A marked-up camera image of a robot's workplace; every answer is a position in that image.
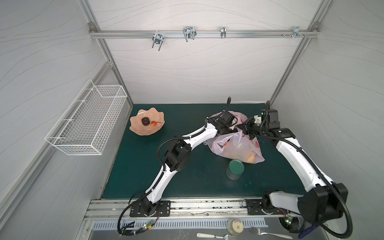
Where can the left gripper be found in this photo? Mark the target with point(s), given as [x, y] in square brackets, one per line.
[234, 130]

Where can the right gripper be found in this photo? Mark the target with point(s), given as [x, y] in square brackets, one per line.
[250, 129]

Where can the pink plastic bag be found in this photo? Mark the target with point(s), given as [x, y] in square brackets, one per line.
[236, 146]

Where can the dark passion fruit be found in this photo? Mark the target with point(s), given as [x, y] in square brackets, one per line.
[146, 121]

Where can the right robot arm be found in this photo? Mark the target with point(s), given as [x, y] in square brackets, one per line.
[323, 201]

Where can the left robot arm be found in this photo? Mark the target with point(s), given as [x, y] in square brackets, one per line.
[174, 155]

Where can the clear jar green lid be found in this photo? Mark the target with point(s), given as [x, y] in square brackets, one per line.
[235, 170]

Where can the pink fruit bowl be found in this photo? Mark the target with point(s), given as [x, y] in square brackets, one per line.
[137, 126]

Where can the metal hook clamp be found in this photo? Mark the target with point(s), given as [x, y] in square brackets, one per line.
[295, 34]
[223, 32]
[157, 39]
[189, 33]

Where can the white vent strip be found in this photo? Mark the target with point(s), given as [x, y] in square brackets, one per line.
[173, 224]

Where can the silver fork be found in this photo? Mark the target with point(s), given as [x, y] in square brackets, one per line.
[259, 232]

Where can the blue knife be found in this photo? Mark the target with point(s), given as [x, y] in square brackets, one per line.
[307, 231]

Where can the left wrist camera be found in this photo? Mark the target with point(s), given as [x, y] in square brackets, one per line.
[226, 119]

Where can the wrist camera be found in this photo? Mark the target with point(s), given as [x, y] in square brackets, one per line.
[268, 120]
[226, 119]

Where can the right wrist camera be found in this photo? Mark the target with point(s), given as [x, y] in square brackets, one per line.
[268, 120]

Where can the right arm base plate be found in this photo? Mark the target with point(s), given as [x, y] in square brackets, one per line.
[254, 207]

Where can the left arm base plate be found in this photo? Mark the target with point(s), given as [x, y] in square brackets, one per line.
[163, 208]

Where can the white handled fork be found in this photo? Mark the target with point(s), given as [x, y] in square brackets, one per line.
[211, 236]

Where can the white wire basket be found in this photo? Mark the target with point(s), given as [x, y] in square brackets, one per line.
[86, 125]

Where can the metal crossbar rail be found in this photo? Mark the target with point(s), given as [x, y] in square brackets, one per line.
[201, 34]

